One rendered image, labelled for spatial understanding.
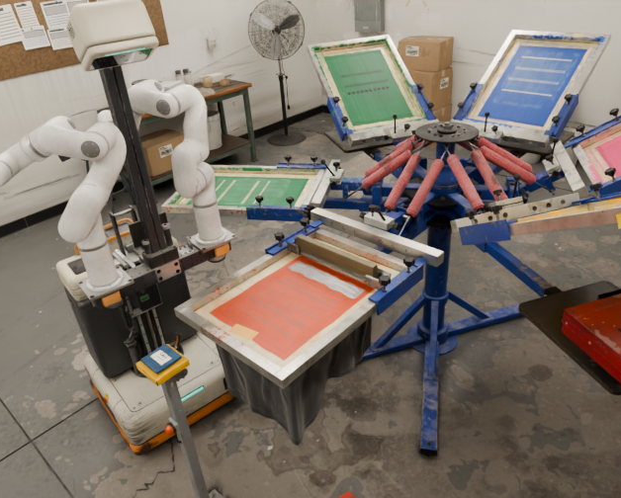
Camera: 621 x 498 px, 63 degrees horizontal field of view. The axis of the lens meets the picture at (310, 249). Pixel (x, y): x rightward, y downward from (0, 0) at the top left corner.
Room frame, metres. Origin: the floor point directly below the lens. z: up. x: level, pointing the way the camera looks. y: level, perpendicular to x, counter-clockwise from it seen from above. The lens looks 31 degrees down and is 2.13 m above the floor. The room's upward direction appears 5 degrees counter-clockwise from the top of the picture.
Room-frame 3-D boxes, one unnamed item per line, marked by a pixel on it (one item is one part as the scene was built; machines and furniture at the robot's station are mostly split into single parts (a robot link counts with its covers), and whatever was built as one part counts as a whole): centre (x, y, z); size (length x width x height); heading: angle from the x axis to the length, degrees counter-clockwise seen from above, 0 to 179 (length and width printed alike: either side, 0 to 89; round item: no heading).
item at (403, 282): (1.58, -0.32, 0.98); 0.30 x 0.05 x 0.07; 135
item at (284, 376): (1.61, 0.05, 0.97); 0.79 x 0.58 x 0.04; 135
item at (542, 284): (1.70, -0.87, 0.91); 1.34 x 0.40 x 0.08; 15
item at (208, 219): (1.81, 0.41, 1.21); 0.16 x 0.13 x 0.15; 37
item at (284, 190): (2.59, 0.17, 1.05); 1.08 x 0.61 x 0.23; 75
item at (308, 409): (1.42, -0.06, 0.74); 0.46 x 0.04 x 0.42; 135
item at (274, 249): (1.97, 0.07, 0.98); 0.30 x 0.05 x 0.07; 135
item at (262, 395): (1.40, 0.25, 0.74); 0.45 x 0.03 x 0.43; 45
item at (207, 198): (1.79, 0.40, 1.37); 0.13 x 0.10 x 0.16; 158
